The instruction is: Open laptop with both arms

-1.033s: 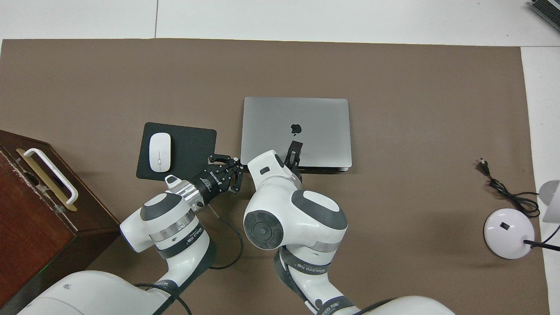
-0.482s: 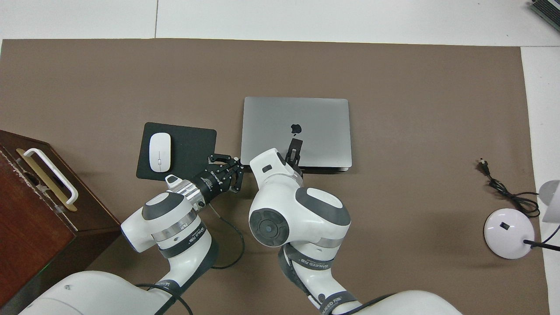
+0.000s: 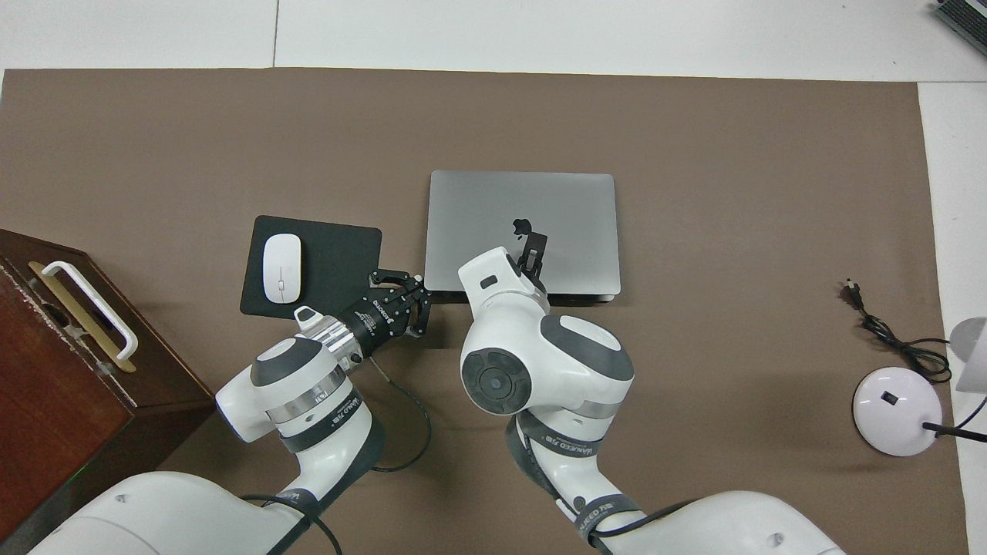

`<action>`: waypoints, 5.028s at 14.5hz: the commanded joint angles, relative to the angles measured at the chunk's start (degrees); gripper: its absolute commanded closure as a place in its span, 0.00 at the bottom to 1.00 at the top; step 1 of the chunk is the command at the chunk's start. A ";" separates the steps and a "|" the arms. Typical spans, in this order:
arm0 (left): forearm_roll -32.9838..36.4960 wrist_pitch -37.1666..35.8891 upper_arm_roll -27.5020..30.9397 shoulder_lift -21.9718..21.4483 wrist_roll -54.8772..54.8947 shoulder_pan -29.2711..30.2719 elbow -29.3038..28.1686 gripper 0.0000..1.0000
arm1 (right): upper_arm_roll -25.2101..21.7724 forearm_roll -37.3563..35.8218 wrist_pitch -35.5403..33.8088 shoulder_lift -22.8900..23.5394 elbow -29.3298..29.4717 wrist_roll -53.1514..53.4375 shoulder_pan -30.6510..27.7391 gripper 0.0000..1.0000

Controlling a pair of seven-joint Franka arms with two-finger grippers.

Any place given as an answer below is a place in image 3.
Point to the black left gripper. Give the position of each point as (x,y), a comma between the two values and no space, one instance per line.
(378,320)

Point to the brown table mat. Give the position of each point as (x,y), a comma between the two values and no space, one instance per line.
(732,193)

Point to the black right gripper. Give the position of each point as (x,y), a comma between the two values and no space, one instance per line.
(539,280)

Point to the white desk lamp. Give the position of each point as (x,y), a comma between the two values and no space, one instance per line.
(894,412)

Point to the black mouse pad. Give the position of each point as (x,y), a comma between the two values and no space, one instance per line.
(339,262)

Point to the silver laptop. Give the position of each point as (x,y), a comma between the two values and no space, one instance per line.
(478,223)

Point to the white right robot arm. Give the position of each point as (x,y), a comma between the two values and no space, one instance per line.
(555,362)

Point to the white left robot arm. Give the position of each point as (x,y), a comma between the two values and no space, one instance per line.
(308,401)

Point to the dark brown wooden box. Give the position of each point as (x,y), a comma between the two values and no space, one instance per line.
(54,401)

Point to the grey ribbed device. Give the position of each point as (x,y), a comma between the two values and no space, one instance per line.
(968,19)

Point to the white computer mouse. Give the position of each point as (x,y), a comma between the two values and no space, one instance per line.
(281,268)

